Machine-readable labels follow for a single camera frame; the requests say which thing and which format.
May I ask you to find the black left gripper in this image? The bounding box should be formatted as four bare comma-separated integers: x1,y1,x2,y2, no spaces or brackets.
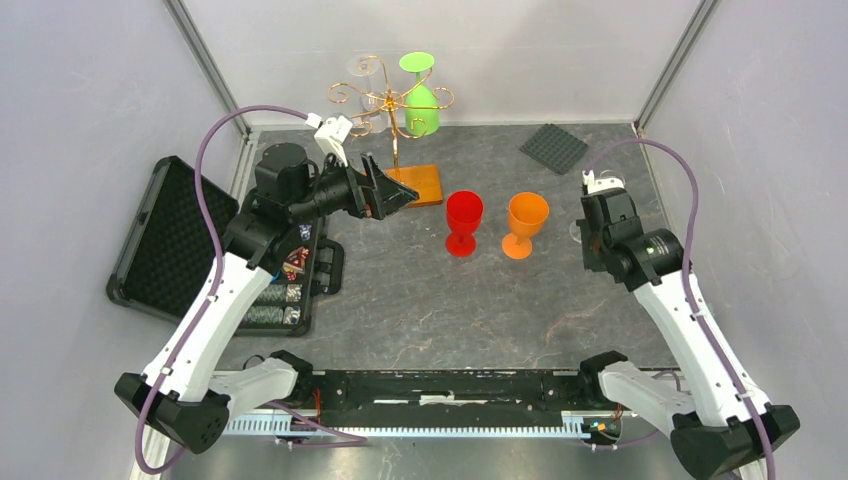
289,151,418,225

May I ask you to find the orange wine glass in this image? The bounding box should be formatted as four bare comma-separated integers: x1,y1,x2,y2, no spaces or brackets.
501,192,550,260

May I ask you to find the red wine glass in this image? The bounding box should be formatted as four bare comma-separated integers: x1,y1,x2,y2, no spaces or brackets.
445,190,484,257

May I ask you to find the clear wine glass back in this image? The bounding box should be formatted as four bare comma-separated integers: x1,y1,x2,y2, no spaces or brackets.
347,55,390,134

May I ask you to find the clear wine glass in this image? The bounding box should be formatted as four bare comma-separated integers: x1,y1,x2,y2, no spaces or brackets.
569,219,584,244
347,55,390,134

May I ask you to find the green wine glass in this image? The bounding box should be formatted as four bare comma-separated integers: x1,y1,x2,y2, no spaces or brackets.
399,51,440,137

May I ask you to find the clear wine glass front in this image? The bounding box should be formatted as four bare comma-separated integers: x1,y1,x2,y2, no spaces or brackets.
569,219,584,244

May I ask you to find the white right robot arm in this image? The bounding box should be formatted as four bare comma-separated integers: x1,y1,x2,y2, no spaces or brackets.
576,187,800,479

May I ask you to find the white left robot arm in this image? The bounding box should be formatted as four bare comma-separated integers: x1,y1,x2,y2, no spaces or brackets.
114,143,419,461

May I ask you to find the dark grey building plate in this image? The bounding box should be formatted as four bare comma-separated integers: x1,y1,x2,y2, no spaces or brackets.
519,123,588,175

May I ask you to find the black poker chip case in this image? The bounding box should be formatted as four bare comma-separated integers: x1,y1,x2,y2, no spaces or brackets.
106,156,344,337

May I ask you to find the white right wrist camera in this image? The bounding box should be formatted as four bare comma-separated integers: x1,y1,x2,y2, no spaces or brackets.
582,169,626,195

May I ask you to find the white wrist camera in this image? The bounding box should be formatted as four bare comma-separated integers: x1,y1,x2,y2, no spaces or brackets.
304,113,353,167
582,169,626,195

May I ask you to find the gold wire glass rack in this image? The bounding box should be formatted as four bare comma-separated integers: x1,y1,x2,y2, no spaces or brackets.
327,55,455,208

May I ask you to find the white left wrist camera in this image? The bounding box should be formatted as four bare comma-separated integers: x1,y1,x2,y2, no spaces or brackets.
304,113,353,167

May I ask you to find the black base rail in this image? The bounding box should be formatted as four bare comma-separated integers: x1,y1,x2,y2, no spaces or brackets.
224,369,633,444

